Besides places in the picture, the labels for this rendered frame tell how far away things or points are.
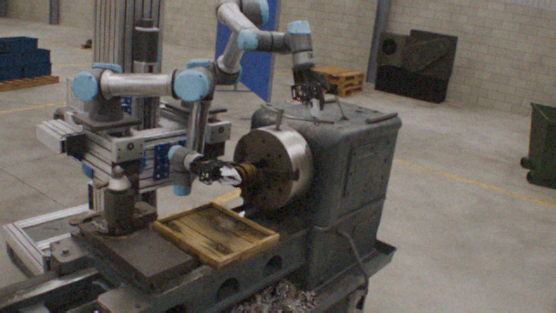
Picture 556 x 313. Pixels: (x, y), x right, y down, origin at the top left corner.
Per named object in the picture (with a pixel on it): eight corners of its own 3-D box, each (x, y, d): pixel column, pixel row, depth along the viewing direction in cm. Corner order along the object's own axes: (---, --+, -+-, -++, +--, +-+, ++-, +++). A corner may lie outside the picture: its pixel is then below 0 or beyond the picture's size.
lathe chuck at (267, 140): (242, 183, 201) (254, 114, 189) (299, 217, 183) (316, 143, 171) (227, 189, 194) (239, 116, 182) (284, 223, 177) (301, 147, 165)
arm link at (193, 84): (88, 96, 187) (215, 96, 181) (69, 103, 173) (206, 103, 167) (85, 67, 183) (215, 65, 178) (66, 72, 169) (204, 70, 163)
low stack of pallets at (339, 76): (328, 84, 1076) (331, 65, 1062) (363, 91, 1037) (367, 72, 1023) (304, 89, 971) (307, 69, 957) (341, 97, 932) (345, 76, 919)
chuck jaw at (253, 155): (259, 163, 184) (248, 135, 185) (268, 158, 180) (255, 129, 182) (239, 169, 175) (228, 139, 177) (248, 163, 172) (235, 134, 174)
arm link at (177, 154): (182, 162, 190) (182, 142, 188) (199, 169, 184) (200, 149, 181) (166, 165, 185) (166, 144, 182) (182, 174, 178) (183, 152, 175)
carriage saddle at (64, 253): (119, 231, 165) (119, 216, 163) (205, 290, 137) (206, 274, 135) (40, 256, 142) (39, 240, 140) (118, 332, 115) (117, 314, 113)
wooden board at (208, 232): (211, 209, 191) (212, 200, 190) (278, 243, 170) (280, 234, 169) (151, 229, 169) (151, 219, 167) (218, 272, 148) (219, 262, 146)
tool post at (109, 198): (123, 208, 148) (123, 180, 145) (136, 216, 144) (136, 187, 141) (103, 214, 143) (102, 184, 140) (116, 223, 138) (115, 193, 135)
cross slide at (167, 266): (115, 217, 161) (115, 206, 160) (193, 271, 136) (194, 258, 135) (72, 230, 149) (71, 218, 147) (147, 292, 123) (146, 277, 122)
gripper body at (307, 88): (292, 103, 162) (287, 68, 161) (307, 100, 169) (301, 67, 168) (309, 99, 157) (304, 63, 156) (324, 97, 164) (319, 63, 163)
